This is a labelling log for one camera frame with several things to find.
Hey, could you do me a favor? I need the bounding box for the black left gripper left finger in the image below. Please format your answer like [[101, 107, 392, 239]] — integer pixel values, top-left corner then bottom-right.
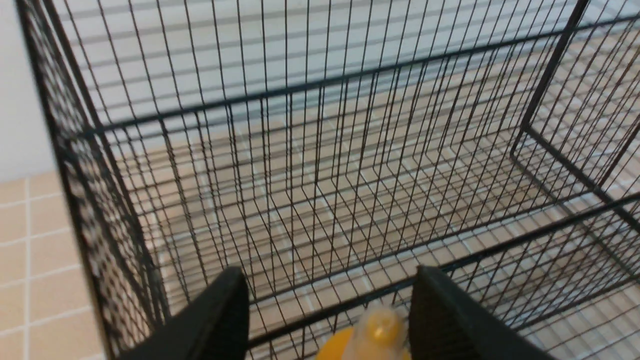
[[118, 266, 250, 360]]

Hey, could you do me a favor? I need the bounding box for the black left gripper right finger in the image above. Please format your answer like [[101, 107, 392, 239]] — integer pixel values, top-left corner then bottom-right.
[[409, 265, 553, 360]]

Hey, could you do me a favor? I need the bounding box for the red sauce bottle yellow cap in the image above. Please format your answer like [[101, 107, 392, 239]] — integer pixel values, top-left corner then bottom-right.
[[315, 306, 412, 360]]

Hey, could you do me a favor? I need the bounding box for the black wire mesh rack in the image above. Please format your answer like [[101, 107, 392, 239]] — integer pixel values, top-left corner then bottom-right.
[[14, 0, 639, 360]]

